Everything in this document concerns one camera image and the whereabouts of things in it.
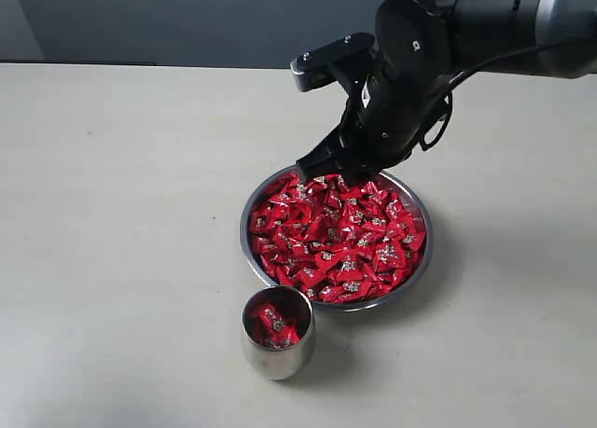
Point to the stainless steel cup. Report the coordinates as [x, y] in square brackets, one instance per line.
[285, 363]

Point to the steel bowl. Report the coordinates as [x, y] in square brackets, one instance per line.
[384, 178]

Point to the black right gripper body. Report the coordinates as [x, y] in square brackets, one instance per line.
[391, 118]

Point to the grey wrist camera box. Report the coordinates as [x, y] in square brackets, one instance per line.
[346, 61]

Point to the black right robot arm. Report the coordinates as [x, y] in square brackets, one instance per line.
[400, 79]

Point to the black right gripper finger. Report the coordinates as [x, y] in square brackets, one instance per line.
[328, 157]
[357, 176]

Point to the pile of red wrapped candies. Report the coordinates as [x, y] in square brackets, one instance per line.
[335, 243]

